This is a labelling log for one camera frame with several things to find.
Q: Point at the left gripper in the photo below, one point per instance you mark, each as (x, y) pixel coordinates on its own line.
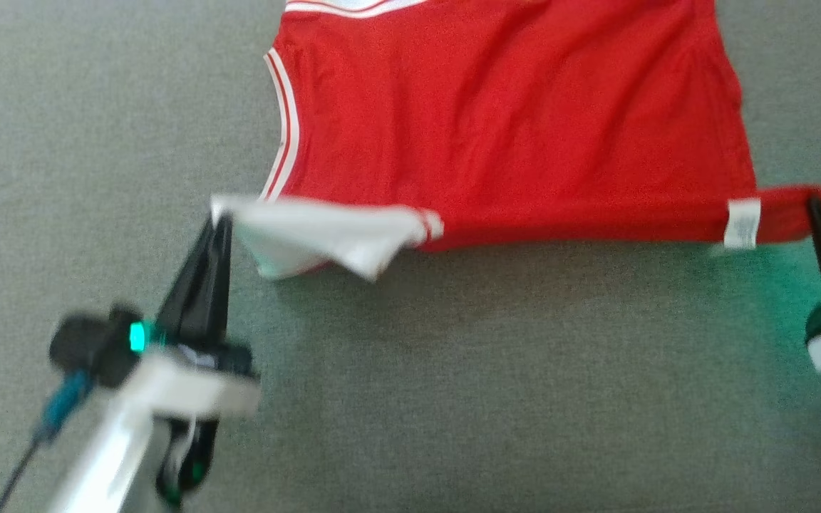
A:
(197, 381)

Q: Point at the red sleeveless jersey white trim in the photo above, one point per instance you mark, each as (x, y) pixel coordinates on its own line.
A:
(510, 121)

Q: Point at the large grey sofa seat cushion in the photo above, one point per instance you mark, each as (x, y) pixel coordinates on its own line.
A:
(453, 385)

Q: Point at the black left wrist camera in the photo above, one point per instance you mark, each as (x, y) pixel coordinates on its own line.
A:
(90, 345)

